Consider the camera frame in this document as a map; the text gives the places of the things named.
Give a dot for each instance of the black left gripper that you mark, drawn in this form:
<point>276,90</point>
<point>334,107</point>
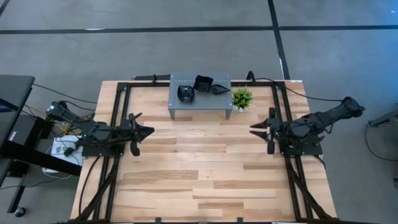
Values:
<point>130,132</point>

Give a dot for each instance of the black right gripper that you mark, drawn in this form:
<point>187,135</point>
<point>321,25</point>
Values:
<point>273,132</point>

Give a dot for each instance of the black leaf-shaped mini plate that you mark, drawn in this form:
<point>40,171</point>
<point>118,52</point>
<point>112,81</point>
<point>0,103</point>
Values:
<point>186,95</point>

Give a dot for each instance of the black teardrop mini plate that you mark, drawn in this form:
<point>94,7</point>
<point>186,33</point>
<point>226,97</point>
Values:
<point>218,90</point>

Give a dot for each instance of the black square mini plate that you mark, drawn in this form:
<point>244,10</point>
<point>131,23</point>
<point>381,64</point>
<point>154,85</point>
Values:
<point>203,84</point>

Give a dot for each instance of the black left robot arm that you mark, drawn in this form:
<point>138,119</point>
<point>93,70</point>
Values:
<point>99,132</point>

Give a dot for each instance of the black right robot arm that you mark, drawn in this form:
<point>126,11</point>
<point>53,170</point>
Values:
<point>326,116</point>

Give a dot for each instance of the small green potted plant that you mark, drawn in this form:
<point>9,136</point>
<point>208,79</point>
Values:
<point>242,98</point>

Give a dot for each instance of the black bar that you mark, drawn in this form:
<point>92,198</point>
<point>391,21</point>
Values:
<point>161,76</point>

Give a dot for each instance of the grey perforated metal shelf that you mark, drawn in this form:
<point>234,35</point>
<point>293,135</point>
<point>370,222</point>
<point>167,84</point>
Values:
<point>206,101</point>

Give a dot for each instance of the white box with logo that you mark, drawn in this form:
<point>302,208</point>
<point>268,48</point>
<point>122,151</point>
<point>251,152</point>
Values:
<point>77,159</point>

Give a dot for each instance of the black power adapter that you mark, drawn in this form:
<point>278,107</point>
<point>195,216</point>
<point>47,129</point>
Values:
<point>69,152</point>

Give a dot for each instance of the white power strip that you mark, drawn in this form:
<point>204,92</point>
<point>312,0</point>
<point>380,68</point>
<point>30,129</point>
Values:
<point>49,170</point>

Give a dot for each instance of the black desk leg beam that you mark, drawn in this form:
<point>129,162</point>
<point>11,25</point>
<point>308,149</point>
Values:
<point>37,158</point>

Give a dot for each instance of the black computer tower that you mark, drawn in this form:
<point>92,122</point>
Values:
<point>21,130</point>

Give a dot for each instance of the black metal stand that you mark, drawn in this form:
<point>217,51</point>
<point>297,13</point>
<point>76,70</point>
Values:
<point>385,119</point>

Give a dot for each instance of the black desk top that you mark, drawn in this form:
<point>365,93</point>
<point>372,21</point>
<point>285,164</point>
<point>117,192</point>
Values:
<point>12,90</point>

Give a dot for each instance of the black desk foot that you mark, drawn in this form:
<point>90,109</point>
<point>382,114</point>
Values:
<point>17,194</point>

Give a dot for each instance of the black round caster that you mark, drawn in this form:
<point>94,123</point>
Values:
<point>20,211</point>

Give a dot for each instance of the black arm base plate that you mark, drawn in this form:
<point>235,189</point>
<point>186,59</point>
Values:
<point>93,153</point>
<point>315,152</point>

